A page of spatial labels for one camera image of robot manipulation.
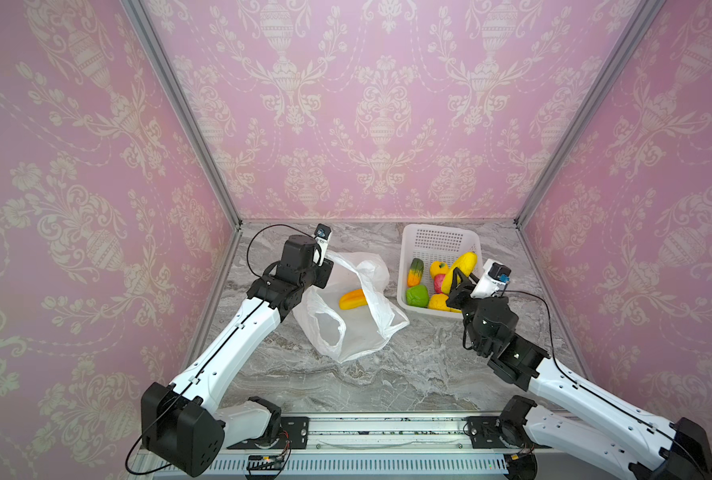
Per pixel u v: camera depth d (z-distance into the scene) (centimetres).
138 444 37
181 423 38
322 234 67
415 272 100
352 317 65
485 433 73
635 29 70
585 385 48
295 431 75
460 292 64
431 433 76
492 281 61
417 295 92
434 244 109
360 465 78
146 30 72
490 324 54
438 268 102
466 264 71
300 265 59
